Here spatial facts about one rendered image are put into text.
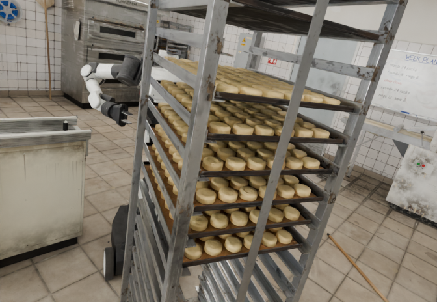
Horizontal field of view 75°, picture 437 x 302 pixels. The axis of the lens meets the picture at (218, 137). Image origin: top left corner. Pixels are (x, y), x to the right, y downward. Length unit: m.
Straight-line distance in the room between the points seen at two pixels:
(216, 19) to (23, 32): 5.81
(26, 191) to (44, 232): 0.35
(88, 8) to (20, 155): 3.85
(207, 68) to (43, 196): 1.74
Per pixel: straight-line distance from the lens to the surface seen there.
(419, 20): 5.12
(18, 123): 2.24
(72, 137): 2.02
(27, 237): 2.29
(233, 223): 0.83
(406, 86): 5.02
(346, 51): 5.30
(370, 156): 5.21
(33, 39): 6.31
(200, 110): 0.56
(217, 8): 0.55
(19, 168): 2.02
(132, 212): 1.38
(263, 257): 1.19
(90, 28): 5.50
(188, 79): 0.71
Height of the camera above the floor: 1.60
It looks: 18 degrees down
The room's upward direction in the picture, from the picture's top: 11 degrees clockwise
